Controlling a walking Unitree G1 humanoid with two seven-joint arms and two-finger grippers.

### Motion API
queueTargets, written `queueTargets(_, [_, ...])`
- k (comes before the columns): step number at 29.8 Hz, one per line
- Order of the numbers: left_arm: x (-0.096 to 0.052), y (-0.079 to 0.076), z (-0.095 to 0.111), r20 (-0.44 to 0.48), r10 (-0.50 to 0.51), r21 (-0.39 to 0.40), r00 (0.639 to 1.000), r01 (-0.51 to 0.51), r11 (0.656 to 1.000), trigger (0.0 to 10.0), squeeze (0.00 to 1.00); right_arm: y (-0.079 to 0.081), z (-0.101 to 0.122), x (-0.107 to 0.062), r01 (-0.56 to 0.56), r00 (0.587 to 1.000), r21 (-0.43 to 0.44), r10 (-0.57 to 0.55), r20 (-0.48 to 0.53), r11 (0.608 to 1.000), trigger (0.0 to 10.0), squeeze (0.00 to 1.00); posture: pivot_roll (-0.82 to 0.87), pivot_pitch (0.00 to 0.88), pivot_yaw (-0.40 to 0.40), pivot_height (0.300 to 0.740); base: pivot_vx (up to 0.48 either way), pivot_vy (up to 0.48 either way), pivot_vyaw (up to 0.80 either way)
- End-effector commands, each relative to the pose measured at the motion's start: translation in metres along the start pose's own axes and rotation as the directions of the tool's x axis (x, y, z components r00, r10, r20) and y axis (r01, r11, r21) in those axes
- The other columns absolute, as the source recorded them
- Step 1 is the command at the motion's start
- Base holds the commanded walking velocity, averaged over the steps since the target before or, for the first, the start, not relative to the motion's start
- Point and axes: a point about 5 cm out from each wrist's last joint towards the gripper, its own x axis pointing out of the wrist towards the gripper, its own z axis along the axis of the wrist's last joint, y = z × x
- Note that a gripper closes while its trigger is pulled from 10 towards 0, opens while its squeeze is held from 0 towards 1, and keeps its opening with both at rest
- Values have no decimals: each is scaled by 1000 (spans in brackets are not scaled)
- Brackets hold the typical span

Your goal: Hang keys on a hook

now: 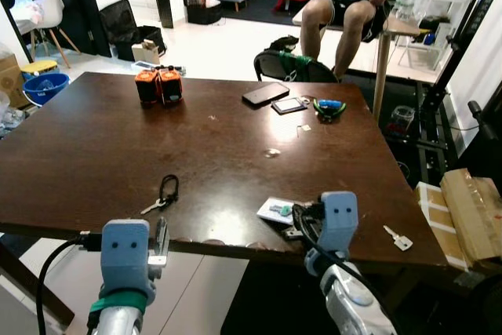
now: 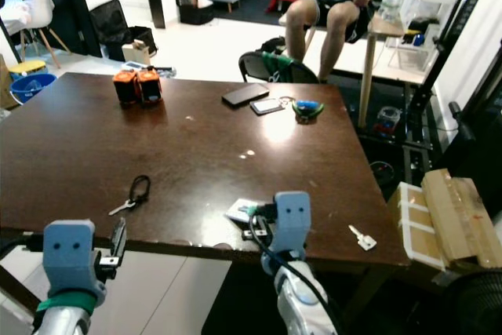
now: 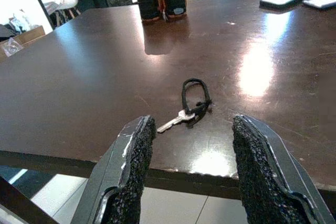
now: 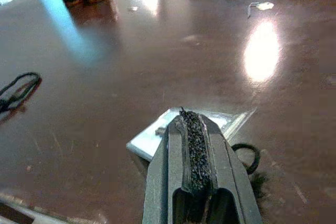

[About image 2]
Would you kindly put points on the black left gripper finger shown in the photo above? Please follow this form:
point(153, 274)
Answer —
point(118, 239)

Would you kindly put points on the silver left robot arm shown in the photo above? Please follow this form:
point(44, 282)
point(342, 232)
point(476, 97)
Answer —
point(67, 321)

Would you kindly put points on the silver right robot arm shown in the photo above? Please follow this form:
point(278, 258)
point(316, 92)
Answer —
point(302, 307)

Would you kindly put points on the white green card packet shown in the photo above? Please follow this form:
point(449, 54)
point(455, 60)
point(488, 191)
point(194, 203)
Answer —
point(239, 211)

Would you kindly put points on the silver key white tag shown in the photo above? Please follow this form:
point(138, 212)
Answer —
point(363, 238)

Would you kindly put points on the dark brown wooden table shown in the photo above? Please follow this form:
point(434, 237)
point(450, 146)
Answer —
point(188, 154)

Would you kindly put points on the black smartphone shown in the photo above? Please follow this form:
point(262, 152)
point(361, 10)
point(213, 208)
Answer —
point(245, 94)

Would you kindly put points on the flat taped cardboard box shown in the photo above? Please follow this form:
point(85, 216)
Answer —
point(416, 225)

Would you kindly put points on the orange black box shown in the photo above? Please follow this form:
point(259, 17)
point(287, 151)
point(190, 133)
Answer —
point(150, 86)
point(125, 88)

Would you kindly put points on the black chair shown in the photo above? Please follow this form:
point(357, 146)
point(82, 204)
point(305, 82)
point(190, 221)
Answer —
point(251, 66)

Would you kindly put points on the green cloth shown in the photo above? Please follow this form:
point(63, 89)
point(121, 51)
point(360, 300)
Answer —
point(278, 64)

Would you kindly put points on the glass jar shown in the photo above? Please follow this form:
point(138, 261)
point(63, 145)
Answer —
point(388, 119)

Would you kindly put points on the light wooden side table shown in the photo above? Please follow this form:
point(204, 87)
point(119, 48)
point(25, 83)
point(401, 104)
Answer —
point(367, 84)

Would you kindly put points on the blue plastic bucket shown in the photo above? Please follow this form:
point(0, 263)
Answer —
point(33, 89)

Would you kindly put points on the black metal rack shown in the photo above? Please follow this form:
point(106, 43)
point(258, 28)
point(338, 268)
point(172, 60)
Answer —
point(414, 115)

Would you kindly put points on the open cardboard box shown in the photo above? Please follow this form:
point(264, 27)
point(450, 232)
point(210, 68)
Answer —
point(8, 92)

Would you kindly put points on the small cardboard box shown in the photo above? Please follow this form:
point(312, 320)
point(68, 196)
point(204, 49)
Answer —
point(135, 52)

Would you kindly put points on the yellow round stool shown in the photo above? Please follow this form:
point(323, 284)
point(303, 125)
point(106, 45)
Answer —
point(30, 65)

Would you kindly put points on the brown cardboard box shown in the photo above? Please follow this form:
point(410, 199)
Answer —
point(463, 213)

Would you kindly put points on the black storage bin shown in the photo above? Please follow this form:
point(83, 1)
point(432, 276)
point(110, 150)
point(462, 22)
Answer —
point(192, 1)

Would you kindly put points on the white chair wooden legs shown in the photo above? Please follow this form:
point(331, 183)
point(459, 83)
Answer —
point(41, 1)

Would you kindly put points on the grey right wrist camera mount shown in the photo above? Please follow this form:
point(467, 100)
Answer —
point(292, 221)

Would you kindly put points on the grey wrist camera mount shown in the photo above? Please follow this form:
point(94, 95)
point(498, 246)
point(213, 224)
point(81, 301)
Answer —
point(292, 221)
point(69, 260)

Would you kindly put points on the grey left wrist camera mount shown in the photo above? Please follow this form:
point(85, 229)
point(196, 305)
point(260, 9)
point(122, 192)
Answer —
point(69, 260)

